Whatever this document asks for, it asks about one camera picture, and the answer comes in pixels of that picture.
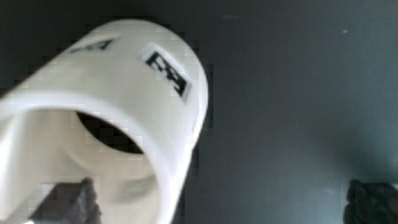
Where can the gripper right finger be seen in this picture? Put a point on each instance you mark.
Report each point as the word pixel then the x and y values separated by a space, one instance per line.
pixel 373 203

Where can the white lamp shade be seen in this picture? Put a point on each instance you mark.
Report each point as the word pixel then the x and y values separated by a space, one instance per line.
pixel 101 121

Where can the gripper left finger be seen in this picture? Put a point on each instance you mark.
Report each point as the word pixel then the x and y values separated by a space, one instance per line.
pixel 71 206

